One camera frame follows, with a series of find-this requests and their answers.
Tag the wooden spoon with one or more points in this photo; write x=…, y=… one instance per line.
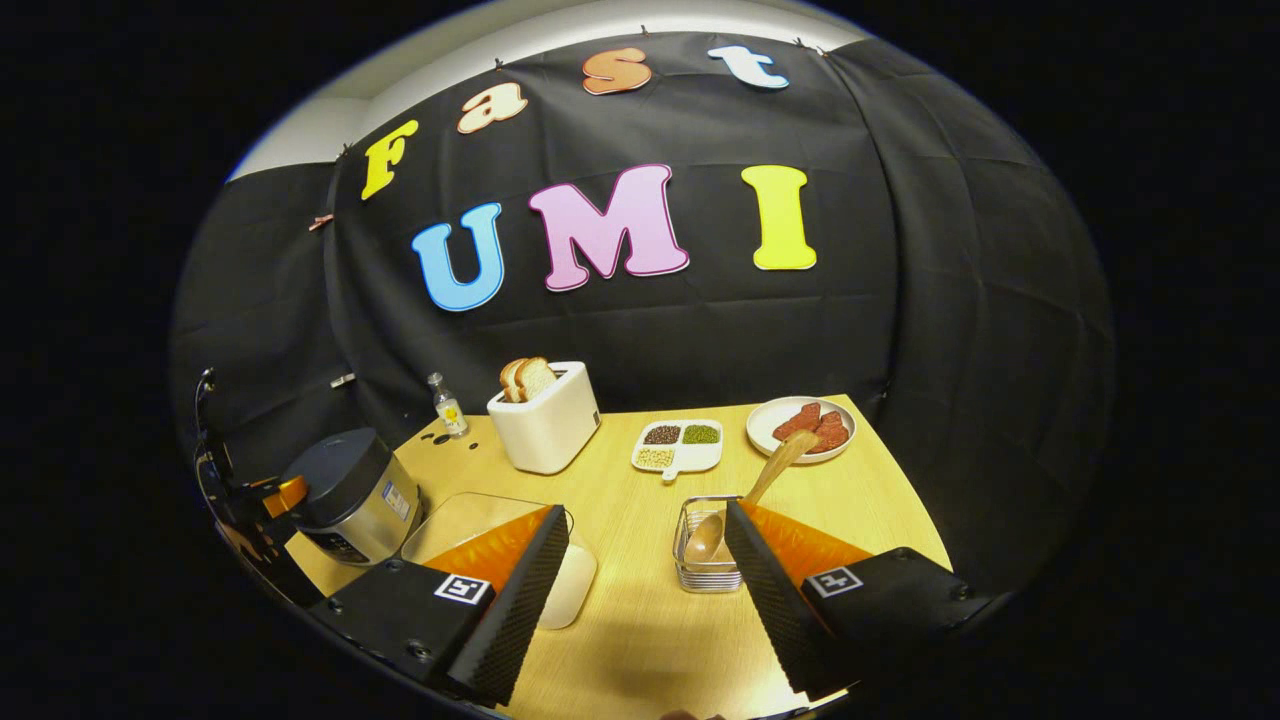
x=775, y=465

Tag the white divided dish of beans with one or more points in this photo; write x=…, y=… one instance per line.
x=680, y=450

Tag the pink cloth clip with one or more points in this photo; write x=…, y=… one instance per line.
x=321, y=221

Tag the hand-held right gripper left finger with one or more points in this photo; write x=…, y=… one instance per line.
x=515, y=610

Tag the white toaster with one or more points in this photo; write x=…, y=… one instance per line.
x=550, y=430

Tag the small glass bottle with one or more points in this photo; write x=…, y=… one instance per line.
x=450, y=412

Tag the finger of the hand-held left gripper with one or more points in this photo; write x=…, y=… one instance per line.
x=285, y=497

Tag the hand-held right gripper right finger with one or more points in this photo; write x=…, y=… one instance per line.
x=775, y=600

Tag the white round plate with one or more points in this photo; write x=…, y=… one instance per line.
x=765, y=425

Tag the silver cloth clip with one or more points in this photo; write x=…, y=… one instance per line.
x=342, y=380

